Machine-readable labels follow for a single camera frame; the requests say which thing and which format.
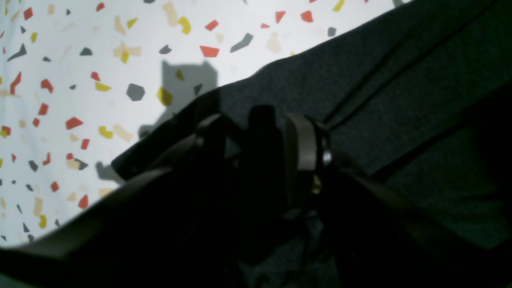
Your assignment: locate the dark grey T-shirt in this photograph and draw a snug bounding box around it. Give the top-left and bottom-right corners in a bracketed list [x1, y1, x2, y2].
[112, 0, 511, 250]

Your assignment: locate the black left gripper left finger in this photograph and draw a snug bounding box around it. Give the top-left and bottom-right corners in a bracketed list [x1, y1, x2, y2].
[1, 114, 238, 288]

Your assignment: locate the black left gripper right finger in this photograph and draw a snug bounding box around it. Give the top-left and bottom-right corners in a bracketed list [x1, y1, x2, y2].
[284, 114, 511, 288]

